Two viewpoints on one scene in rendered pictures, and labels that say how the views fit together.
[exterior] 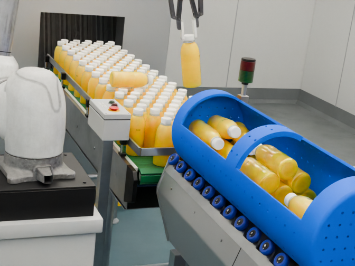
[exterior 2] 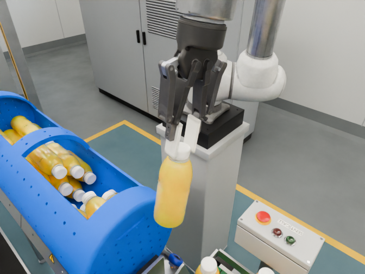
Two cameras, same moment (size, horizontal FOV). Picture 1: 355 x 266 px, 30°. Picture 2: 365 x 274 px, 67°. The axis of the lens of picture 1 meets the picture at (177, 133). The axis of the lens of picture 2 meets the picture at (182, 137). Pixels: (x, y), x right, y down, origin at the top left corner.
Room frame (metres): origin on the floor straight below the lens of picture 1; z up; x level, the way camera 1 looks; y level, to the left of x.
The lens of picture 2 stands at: (2.65, -0.16, 1.72)
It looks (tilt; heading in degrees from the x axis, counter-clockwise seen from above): 35 degrees down; 156
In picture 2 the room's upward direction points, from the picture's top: straight up
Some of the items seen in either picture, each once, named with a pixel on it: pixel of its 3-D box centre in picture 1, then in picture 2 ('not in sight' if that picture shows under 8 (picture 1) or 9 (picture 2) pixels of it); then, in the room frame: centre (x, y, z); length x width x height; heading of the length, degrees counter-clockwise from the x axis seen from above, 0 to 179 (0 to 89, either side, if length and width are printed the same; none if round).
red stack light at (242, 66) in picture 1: (247, 65); not in sight; (2.77, -0.26, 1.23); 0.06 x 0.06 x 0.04
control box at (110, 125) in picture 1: (108, 119); (276, 240); (2.34, 0.26, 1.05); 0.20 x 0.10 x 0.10; 24
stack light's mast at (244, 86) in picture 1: (245, 76); not in sight; (2.77, -0.26, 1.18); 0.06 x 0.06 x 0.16
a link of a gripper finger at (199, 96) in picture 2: (179, 3); (200, 89); (2.26, 0.04, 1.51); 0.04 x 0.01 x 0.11; 16
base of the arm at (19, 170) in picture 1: (35, 162); (200, 103); (1.66, 0.37, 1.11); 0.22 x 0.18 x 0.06; 30
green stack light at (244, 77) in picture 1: (245, 75); not in sight; (2.77, -0.26, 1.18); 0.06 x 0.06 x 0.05
